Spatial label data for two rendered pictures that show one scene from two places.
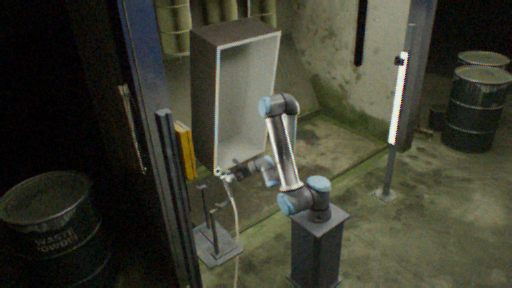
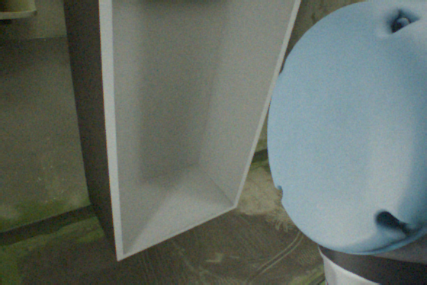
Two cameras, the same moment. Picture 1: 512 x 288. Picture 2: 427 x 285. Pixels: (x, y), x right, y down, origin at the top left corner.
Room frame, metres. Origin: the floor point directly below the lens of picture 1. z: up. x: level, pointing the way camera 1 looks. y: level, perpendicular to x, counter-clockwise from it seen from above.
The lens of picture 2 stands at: (1.89, 0.00, 1.42)
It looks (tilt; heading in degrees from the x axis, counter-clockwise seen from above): 28 degrees down; 2
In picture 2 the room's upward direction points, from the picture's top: 3 degrees clockwise
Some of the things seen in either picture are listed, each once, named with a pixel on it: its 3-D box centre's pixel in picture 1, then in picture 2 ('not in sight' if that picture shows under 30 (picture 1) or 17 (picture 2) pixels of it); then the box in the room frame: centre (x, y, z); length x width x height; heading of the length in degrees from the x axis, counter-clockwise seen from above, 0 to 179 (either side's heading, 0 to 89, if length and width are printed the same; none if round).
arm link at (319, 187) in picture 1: (317, 191); not in sight; (1.86, -0.38, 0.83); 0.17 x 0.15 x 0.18; 115
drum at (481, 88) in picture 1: (473, 110); not in sight; (3.69, -2.51, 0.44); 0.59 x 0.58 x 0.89; 141
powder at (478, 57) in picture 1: (483, 59); not in sight; (4.26, -2.85, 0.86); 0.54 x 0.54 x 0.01
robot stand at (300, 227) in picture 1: (315, 248); not in sight; (1.87, -0.39, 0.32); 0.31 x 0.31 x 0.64; 37
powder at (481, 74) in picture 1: (482, 75); not in sight; (3.70, -2.51, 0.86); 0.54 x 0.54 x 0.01
